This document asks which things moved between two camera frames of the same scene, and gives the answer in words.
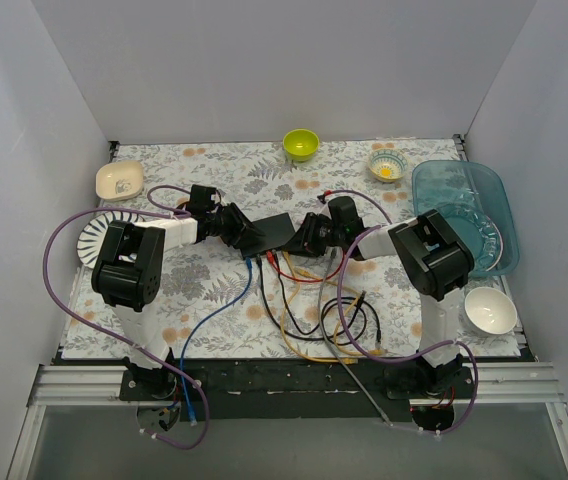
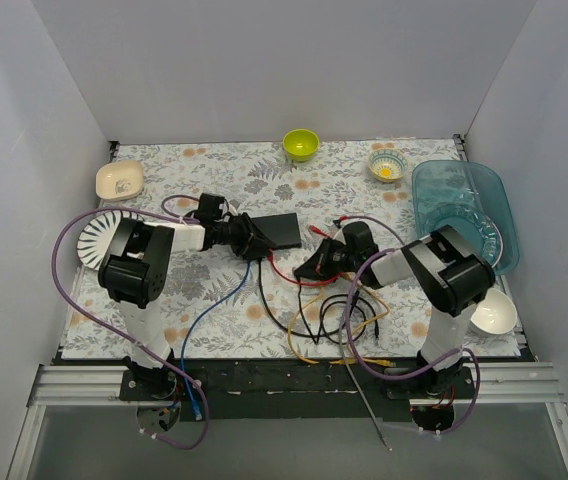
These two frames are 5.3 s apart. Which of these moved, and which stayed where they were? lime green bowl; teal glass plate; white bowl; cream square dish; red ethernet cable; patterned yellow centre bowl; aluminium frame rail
Moved: red ethernet cable
Stayed: patterned yellow centre bowl; white bowl; lime green bowl; cream square dish; aluminium frame rail; teal glass plate
